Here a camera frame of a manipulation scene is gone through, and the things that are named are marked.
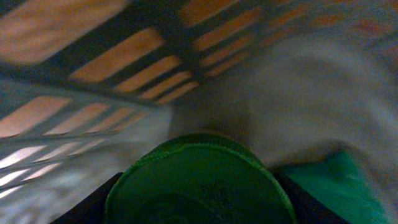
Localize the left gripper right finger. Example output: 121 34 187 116
274 172 348 224

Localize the green lid jar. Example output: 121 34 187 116
103 134 298 223

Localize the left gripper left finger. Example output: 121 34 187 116
51 172 123 224

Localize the green 3M gloves packet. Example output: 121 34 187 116
280 152 389 224

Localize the grey plastic mesh basket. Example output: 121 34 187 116
1 0 397 223

